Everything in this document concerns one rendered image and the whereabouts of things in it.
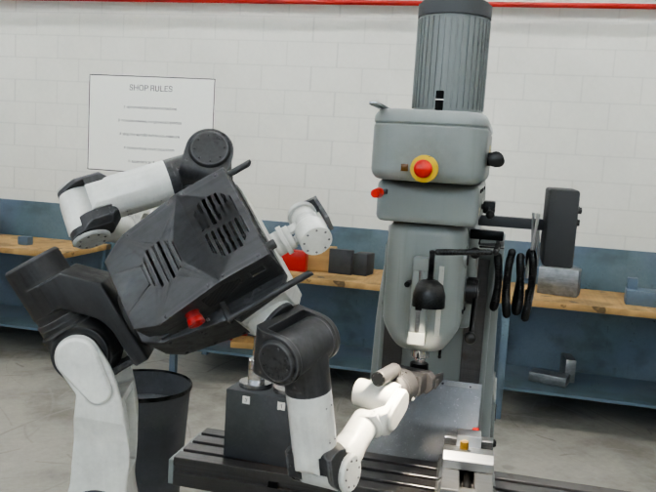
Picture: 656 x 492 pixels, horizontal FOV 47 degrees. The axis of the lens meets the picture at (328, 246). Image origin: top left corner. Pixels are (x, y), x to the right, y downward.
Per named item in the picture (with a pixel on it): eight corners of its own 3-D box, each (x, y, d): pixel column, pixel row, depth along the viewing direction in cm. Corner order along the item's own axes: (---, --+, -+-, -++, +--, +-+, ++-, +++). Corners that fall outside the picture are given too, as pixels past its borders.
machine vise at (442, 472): (497, 525, 171) (501, 479, 169) (431, 515, 173) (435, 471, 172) (493, 465, 205) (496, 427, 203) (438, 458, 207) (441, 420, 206)
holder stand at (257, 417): (299, 471, 193) (304, 396, 191) (223, 455, 200) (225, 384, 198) (314, 454, 205) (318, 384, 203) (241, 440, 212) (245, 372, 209)
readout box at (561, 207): (577, 269, 199) (585, 190, 197) (542, 266, 201) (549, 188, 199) (570, 260, 219) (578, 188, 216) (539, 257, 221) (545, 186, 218)
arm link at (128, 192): (65, 232, 145) (177, 198, 151) (48, 176, 149) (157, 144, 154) (77, 254, 156) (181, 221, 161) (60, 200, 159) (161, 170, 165)
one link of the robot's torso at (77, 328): (31, 341, 143) (85, 310, 143) (51, 325, 156) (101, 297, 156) (67, 397, 145) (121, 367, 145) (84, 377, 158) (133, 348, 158)
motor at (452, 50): (481, 121, 196) (492, -5, 193) (405, 117, 201) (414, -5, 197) (483, 125, 216) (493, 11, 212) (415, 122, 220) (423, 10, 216)
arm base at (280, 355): (280, 403, 137) (303, 361, 132) (232, 358, 142) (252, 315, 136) (326, 373, 149) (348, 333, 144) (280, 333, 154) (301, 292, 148)
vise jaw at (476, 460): (493, 474, 182) (494, 459, 181) (441, 468, 184) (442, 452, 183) (492, 465, 188) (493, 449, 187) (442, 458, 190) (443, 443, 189)
